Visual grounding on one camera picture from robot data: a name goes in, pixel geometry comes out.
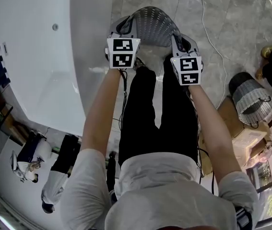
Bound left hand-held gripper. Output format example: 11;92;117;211
106;15;142;69

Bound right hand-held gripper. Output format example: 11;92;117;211
169;34;204;86

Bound grey perforated rubber mat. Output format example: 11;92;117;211
120;6;187;53

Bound person's right forearm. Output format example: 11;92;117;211
189;84;243;197

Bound person's left forearm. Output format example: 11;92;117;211
81;68;122;154

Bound person's grey left shoe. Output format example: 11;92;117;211
133;57;146;69

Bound grey and white woven basket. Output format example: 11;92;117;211
228;72;272;126

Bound person's black trousers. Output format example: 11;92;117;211
118;54;199;173

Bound brown cardboard box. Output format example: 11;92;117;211
231;126;272;174
218;97;247;138

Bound white bathtub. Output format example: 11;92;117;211
0;0;114;138

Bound person's grey t-shirt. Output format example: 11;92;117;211
60;149;260;230

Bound long white cable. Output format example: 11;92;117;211
200;0;227;108

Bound left hand-held gripper black cable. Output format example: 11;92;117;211
118;68;129;131

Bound black and grey harness strap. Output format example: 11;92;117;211
234;206;253;230

